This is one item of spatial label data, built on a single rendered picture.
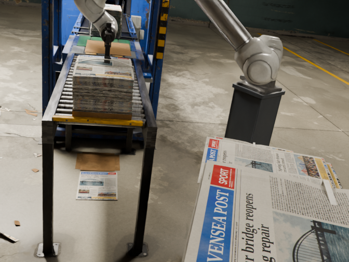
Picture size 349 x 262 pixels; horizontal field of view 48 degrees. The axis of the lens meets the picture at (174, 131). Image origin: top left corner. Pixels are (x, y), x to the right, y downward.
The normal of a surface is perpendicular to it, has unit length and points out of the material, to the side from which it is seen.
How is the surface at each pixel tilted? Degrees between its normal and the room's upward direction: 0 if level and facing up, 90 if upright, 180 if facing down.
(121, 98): 94
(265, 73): 94
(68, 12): 90
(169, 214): 0
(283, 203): 1
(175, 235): 0
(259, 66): 98
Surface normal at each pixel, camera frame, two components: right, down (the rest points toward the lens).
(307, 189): 0.24, -0.89
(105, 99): 0.14, 0.48
